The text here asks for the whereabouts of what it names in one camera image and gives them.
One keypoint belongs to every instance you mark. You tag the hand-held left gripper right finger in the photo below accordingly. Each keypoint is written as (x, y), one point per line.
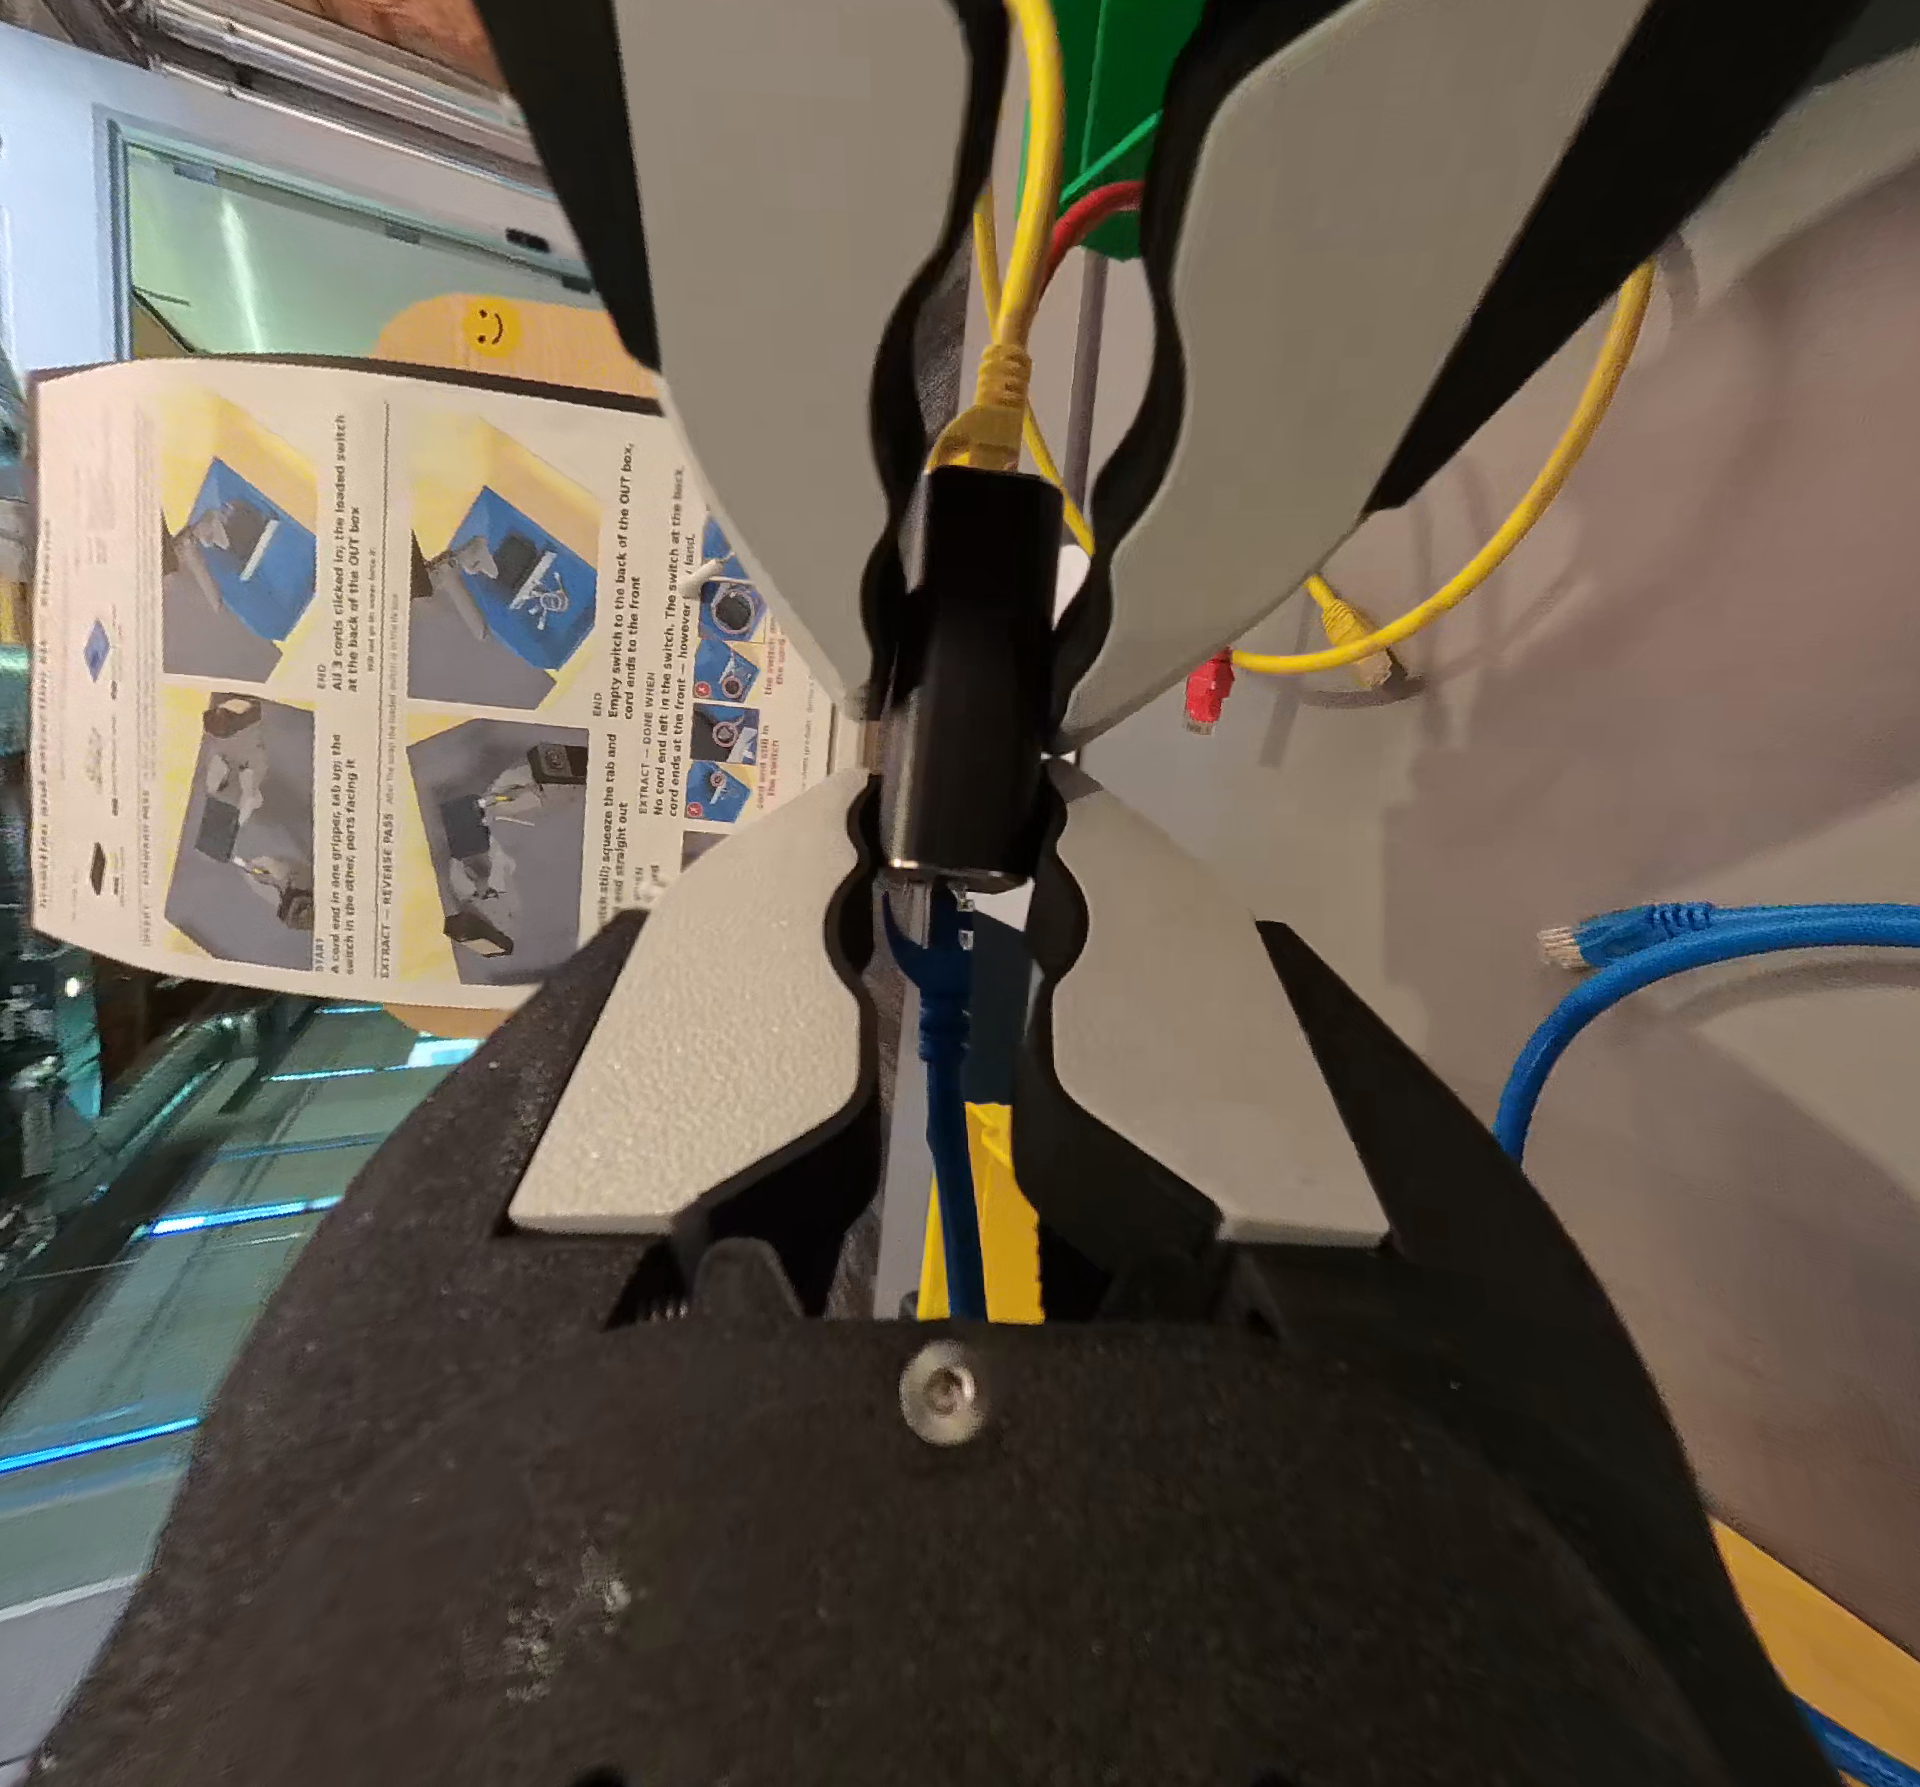
(1200, 1067)

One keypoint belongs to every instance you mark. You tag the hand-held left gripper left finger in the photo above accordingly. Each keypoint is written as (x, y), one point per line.
(721, 1039)

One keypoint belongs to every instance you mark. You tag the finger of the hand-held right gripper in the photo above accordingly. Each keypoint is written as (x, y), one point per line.
(1351, 319)
(795, 242)

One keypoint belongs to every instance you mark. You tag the black ethernet splitter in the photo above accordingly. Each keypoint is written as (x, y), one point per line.
(968, 678)

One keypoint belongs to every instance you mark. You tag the yellow plastic bin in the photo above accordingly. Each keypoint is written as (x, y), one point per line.
(1005, 1218)

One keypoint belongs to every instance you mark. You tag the yellow smiley sticker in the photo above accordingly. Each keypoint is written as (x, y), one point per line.
(483, 328)

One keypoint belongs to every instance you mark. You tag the green plastic bin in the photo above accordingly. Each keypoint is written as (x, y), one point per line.
(1109, 94)

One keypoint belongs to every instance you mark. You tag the glass partition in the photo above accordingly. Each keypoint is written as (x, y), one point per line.
(330, 258)

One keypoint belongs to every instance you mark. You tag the printed instruction sheet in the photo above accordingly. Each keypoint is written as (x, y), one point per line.
(375, 678)

